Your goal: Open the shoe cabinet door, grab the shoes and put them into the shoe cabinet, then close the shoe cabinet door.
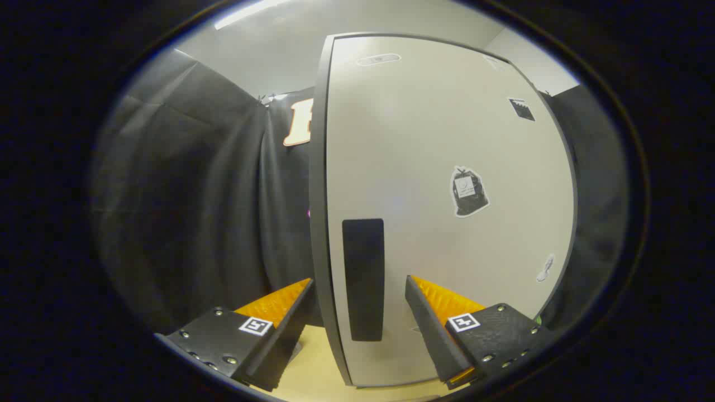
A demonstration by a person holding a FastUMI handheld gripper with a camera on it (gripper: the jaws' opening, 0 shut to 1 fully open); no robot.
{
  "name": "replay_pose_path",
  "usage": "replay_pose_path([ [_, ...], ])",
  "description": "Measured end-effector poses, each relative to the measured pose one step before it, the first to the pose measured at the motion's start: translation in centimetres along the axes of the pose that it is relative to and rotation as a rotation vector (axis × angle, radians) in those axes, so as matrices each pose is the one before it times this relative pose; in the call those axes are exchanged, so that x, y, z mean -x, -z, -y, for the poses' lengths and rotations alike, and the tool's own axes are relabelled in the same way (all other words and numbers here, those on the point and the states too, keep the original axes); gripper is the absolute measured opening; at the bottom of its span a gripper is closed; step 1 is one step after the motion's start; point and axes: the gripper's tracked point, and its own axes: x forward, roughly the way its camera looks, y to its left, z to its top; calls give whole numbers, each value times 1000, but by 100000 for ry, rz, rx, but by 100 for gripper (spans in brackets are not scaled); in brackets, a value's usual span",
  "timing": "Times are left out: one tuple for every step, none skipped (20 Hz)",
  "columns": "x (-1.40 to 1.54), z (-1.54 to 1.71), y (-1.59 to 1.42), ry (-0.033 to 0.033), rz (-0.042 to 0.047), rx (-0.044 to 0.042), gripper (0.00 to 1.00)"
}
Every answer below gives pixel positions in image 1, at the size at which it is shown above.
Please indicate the white shoe cabinet door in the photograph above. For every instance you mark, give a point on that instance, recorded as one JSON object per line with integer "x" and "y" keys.
{"x": 419, "y": 139}

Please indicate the grey shoe cabinet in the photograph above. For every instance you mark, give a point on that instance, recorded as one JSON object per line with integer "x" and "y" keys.
{"x": 317, "y": 195}

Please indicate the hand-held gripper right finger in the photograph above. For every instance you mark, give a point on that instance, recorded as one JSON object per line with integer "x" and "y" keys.
{"x": 435, "y": 335}

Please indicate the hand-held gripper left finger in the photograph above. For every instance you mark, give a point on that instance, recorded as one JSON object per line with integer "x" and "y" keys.
{"x": 282, "y": 340}

